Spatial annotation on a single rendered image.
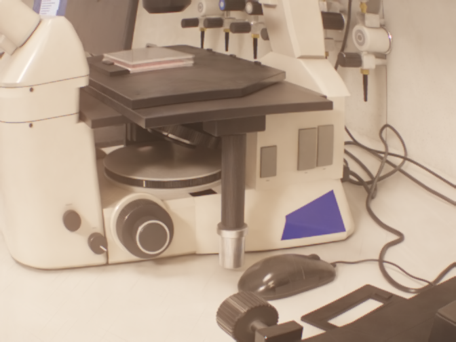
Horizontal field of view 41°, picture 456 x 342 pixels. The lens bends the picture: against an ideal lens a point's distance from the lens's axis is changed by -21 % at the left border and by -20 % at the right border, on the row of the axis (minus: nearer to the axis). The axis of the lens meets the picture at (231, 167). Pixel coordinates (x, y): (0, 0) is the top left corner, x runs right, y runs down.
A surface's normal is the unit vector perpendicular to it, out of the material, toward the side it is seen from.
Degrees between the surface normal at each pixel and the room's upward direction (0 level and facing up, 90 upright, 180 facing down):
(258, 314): 90
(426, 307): 0
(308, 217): 48
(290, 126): 90
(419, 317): 0
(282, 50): 105
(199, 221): 90
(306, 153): 90
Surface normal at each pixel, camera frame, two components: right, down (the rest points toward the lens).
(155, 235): 0.47, 0.27
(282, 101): 0.02, -0.96
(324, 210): 0.34, -0.43
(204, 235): 0.16, 0.29
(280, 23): -0.88, 0.29
